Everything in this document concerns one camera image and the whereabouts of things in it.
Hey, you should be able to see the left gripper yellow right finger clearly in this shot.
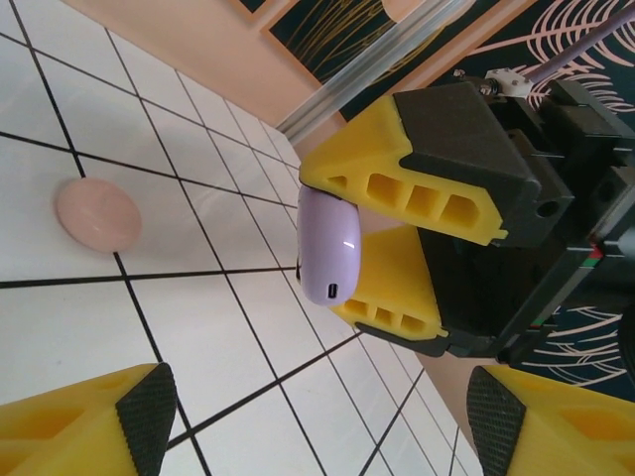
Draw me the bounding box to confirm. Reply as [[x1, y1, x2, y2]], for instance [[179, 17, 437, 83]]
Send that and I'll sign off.
[[466, 365, 635, 476]]

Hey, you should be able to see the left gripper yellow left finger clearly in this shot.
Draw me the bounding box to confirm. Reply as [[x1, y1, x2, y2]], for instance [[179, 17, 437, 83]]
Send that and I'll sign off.
[[0, 361, 179, 476]]

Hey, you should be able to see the purple earbud charging case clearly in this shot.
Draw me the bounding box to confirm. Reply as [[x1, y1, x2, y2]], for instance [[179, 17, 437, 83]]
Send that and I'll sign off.
[[295, 186, 364, 309]]

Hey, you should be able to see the pink earbud charging case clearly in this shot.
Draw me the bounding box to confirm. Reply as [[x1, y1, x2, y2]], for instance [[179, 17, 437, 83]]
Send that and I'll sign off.
[[53, 177, 144, 255]]

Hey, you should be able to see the aluminium corner post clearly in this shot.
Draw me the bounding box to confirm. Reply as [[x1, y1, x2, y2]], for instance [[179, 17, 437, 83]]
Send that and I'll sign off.
[[276, 0, 480, 143]]

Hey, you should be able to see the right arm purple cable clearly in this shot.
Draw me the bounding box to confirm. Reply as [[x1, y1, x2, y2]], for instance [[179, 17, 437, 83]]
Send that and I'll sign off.
[[529, 0, 635, 86]]

